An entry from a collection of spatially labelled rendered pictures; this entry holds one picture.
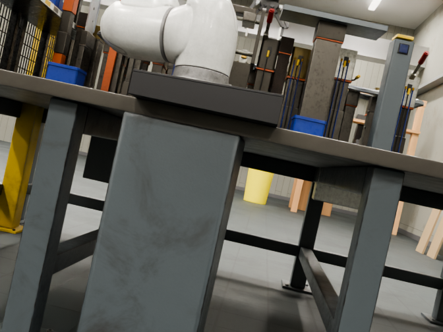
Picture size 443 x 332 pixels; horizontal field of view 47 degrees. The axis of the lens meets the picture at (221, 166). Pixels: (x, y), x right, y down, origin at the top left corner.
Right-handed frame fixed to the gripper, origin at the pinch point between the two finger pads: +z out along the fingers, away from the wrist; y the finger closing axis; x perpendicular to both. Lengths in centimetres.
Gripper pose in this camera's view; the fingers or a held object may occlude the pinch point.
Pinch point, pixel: (262, 37)
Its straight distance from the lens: 223.7
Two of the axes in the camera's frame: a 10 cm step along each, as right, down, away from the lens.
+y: 9.8, 2.1, -0.1
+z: -2.1, 9.8, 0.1
